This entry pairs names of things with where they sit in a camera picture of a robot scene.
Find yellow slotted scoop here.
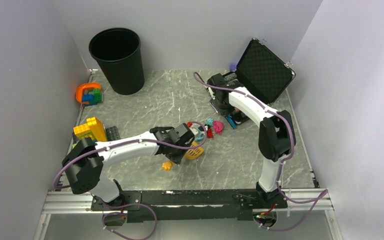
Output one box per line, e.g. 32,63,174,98
161,147,204,171

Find blue hand brush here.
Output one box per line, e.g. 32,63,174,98
225,115,237,129

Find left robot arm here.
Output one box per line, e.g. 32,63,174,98
62,123,195,210

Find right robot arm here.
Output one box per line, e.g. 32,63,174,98
206,73,296,208

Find light blue paper scrap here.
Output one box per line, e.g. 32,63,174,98
206,118,214,126

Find red paper scrap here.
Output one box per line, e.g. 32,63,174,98
206,128,214,139

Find black poker chip case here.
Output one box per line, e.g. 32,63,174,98
206,38,296,126

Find black perforated plate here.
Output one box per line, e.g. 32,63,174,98
72,126,121,145

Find yellow toy block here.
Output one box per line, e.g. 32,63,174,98
73,117,108,142

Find blue and green toy blocks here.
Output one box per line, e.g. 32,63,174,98
81,88,103,107

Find orange curved toy piece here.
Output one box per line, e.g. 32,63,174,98
75,82,102,103

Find black plastic waste bin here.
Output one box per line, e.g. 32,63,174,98
88,27,145,96

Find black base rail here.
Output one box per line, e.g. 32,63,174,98
90,188,289,223

